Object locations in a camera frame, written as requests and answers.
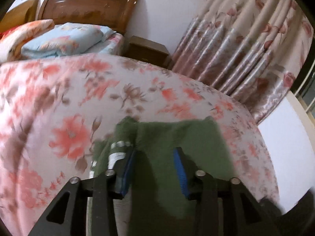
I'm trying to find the green knit sweater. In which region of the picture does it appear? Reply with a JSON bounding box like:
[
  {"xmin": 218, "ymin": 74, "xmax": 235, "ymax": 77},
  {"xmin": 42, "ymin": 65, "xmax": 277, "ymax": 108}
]
[{"xmin": 92, "ymin": 117, "xmax": 235, "ymax": 235}]

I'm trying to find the floral pink bed sheet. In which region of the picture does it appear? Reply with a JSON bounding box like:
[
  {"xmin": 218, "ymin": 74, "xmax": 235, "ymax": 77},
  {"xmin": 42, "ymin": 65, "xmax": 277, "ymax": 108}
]
[{"xmin": 1, "ymin": 53, "xmax": 279, "ymax": 235}]

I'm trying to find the floral pink curtain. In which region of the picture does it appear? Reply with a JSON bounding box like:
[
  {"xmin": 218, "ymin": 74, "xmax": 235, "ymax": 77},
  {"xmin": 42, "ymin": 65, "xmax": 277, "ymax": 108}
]
[{"xmin": 172, "ymin": 0, "xmax": 314, "ymax": 123}]

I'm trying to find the light blue floral quilt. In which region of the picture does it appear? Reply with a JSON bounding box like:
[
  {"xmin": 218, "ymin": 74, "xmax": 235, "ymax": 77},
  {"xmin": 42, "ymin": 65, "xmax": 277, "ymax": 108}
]
[{"xmin": 21, "ymin": 22, "xmax": 116, "ymax": 59}]

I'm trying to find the wooden nightstand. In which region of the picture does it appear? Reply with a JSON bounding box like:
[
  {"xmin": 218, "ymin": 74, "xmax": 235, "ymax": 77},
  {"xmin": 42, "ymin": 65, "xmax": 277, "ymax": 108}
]
[{"xmin": 123, "ymin": 36, "xmax": 169, "ymax": 68}]

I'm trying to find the orange floral folded quilt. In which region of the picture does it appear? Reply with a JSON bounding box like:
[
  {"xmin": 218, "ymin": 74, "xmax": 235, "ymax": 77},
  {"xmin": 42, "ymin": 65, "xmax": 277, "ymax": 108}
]
[{"xmin": 1, "ymin": 19, "xmax": 55, "ymax": 63}]

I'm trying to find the light wooden headboard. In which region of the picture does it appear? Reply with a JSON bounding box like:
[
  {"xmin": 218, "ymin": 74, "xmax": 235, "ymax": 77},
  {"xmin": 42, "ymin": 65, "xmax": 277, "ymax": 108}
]
[{"xmin": 0, "ymin": 0, "xmax": 40, "ymax": 33}]

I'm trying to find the dark wooden headboard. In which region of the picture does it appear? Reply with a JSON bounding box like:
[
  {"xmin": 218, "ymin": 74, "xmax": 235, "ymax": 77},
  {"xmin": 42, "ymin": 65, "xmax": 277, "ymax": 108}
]
[{"xmin": 37, "ymin": 0, "xmax": 138, "ymax": 35}]

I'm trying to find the window frame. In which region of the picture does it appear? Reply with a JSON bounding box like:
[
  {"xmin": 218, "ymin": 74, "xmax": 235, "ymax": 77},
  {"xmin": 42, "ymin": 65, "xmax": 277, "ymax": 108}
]
[{"xmin": 294, "ymin": 54, "xmax": 315, "ymax": 118}]

